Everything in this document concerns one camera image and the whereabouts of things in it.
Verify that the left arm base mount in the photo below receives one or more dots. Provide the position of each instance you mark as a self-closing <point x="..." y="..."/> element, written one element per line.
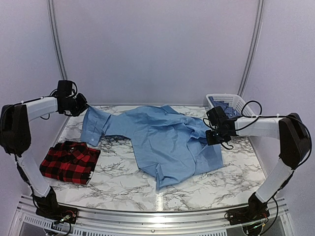
<point x="63" y="214"/>

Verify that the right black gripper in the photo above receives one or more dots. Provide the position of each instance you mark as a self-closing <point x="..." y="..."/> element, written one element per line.
<point x="210" y="140"/>

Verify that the white plastic basket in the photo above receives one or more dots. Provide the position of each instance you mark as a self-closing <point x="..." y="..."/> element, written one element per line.
<point x="234" y="101"/>

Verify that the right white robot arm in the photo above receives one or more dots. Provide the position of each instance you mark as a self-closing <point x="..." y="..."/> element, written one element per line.
<point x="290" y="133"/>

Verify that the aluminium wall post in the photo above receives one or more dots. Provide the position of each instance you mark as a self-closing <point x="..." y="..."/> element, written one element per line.
<point x="253" y="47"/>
<point x="56" y="39"/>

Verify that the right aluminium wall post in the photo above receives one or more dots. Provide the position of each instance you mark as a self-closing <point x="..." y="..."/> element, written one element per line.
<point x="253" y="47"/>

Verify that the blue patterned shirt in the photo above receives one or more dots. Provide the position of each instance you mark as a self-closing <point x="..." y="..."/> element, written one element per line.
<point x="229" y="111"/>

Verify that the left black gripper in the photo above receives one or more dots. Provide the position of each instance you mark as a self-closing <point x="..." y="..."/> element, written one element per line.
<point x="83" y="105"/>

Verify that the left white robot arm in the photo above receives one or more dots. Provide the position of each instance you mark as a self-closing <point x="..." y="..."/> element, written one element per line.
<point x="15" y="136"/>

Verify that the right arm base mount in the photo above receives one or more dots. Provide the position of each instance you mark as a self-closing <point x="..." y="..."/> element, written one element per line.
<point x="244" y="215"/>

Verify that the aluminium front frame rail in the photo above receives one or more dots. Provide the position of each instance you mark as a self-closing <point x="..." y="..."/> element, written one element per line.
<point x="99" y="222"/>

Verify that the light blue long sleeve shirt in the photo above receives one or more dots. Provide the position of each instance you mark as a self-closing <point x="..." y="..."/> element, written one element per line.
<point x="167" y="145"/>

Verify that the left aluminium wall post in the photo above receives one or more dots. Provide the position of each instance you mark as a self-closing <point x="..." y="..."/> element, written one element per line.
<point x="56" y="39"/>

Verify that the red black plaid shirt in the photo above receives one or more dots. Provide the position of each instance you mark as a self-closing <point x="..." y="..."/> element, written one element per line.
<point x="70" y="161"/>

